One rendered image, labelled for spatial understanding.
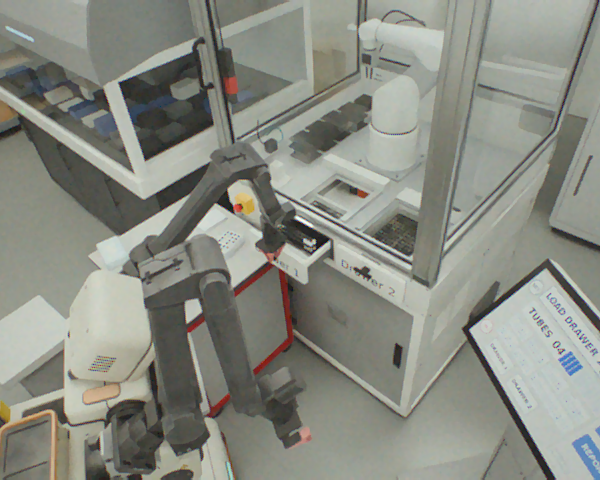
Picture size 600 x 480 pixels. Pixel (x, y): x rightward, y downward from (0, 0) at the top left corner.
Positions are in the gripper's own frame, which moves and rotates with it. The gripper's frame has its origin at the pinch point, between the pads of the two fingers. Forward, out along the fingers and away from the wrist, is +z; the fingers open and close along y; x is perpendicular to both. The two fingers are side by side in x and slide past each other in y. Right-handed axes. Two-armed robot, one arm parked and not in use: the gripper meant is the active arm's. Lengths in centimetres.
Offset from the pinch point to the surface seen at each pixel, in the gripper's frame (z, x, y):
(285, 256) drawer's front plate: -0.1, -2.9, 3.3
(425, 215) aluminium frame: -32, -46, 20
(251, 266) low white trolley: 14.9, 15.0, 0.5
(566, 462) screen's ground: -11, -103, -10
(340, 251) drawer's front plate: -0.6, -16.8, 17.8
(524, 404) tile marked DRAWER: -10, -91, -2
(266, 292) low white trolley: 34.1, 13.7, 5.0
